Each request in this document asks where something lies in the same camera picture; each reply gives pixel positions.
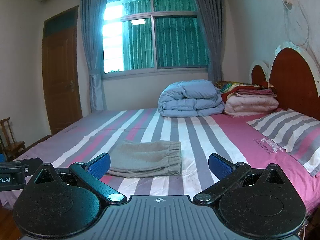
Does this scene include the colourful red folded blanket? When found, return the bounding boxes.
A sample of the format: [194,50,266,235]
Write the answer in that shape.
[215,81,277,103]

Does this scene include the left grey curtain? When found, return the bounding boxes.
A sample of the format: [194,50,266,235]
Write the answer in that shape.
[80,0,107,112]

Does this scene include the striped pillow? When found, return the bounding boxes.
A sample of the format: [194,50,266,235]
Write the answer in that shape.
[247,110,319,177]

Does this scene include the grey fleece pants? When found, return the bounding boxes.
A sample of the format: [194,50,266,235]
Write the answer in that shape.
[108,140,182,178]

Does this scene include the brown wooden door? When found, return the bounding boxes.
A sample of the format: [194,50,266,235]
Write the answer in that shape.
[42,6,82,134]

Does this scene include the white wall fixture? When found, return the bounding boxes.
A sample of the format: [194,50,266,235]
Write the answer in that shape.
[281,0,294,11]

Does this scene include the right grey curtain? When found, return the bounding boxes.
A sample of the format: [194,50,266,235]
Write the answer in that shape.
[194,0,225,83]

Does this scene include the striped pink grey bed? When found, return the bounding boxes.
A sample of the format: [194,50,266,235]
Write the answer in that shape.
[0,107,320,215]

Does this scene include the folded light blue duvet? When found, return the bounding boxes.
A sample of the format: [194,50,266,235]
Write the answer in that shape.
[158,80,225,118]

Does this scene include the grey curtain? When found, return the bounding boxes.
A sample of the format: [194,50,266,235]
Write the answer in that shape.
[80,0,107,112]
[194,0,225,83]

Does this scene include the window with green curtain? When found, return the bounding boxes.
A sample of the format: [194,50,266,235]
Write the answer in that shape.
[103,0,208,75]

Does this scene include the wooden chair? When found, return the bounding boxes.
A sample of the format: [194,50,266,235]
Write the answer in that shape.
[1,117,25,161]

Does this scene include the red wooden headboard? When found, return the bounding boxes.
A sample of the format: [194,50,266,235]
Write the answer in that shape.
[249,42,320,120]

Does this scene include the folded pink blanket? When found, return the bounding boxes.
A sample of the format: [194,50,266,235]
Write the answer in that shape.
[224,95,279,116]

